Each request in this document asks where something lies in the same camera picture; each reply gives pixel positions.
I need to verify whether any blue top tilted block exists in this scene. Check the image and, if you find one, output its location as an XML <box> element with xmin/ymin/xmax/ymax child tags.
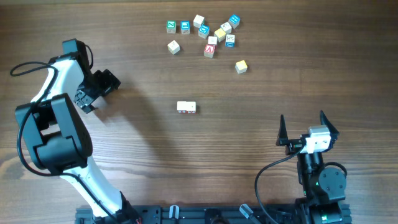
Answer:
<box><xmin>228</xmin><ymin>14</ymin><xmax>241</xmax><ymax>29</ymax></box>

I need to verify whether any black camera cable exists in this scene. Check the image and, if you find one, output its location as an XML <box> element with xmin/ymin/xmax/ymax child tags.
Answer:
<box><xmin>254</xmin><ymin>145</ymin><xmax>307</xmax><ymax>224</ymax></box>

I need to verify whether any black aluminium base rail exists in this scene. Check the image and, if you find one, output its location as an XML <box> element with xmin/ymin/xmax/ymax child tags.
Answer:
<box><xmin>75</xmin><ymin>204</ymin><xmax>353</xmax><ymax>224</ymax></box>

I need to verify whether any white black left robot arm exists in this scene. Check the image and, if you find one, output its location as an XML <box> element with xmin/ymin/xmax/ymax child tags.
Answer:
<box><xmin>15</xmin><ymin>39</ymin><xmax>142</xmax><ymax>223</ymax></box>

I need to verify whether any plain top wooden block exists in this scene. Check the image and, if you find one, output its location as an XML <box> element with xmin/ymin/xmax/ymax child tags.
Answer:
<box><xmin>193</xmin><ymin>14</ymin><xmax>205</xmax><ymax>28</ymax></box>

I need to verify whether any green letter N block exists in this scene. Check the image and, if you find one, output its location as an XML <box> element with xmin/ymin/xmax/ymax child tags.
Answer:
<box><xmin>166</xmin><ymin>20</ymin><xmax>177</xmax><ymax>34</ymax></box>

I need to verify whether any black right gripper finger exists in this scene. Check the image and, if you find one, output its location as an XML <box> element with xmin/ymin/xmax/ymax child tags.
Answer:
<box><xmin>320</xmin><ymin>110</ymin><xmax>340</xmax><ymax>137</ymax></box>
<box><xmin>276</xmin><ymin>115</ymin><xmax>289</xmax><ymax>146</ymax></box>

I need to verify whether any white red-striped wooden block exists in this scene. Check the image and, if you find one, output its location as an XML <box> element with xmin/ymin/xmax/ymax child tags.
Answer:
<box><xmin>177</xmin><ymin>101</ymin><xmax>186</xmax><ymax>113</ymax></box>

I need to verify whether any lone yellow wooden block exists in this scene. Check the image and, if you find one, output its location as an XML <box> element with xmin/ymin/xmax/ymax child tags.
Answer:
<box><xmin>235</xmin><ymin>60</ymin><xmax>248</xmax><ymax>74</ymax></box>

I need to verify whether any cream green-side wooden block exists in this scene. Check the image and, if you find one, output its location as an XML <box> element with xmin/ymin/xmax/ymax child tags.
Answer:
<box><xmin>167</xmin><ymin>40</ymin><xmax>180</xmax><ymax>55</ymax></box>

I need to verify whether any white red-check wooden block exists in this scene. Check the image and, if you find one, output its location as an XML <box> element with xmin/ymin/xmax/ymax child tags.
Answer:
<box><xmin>185</xmin><ymin>101</ymin><xmax>197</xmax><ymax>114</ymax></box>

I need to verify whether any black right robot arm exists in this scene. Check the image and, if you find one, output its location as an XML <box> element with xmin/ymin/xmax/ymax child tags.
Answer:
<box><xmin>276</xmin><ymin>111</ymin><xmax>348</xmax><ymax>224</ymax></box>

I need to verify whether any blue top wooden block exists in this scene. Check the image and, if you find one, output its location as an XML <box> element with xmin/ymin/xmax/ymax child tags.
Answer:
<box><xmin>180</xmin><ymin>21</ymin><xmax>190</xmax><ymax>34</ymax></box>

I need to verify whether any red letter A block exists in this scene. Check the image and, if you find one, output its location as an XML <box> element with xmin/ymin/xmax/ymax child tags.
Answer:
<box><xmin>203</xmin><ymin>44</ymin><xmax>216</xmax><ymax>58</ymax></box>

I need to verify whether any yellow top wooden block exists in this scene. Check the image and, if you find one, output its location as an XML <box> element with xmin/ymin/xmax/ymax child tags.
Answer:
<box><xmin>214</xmin><ymin>28</ymin><xmax>226</xmax><ymax>42</ymax></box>

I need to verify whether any white top blue-side block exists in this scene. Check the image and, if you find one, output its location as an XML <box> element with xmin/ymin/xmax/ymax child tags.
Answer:
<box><xmin>225</xmin><ymin>34</ymin><xmax>235</xmax><ymax>47</ymax></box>

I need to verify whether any white picture wooden block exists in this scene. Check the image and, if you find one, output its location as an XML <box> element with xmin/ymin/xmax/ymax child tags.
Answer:
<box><xmin>220</xmin><ymin>22</ymin><xmax>233</xmax><ymax>34</ymax></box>

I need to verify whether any blue letter D block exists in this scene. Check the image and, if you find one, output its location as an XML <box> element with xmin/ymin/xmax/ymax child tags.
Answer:
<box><xmin>198</xmin><ymin>24</ymin><xmax>210</xmax><ymax>39</ymax></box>

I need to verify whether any small white red-drawing block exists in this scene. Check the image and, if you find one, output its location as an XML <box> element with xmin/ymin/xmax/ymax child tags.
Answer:
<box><xmin>208</xmin><ymin>36</ymin><xmax>218</xmax><ymax>45</ymax></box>

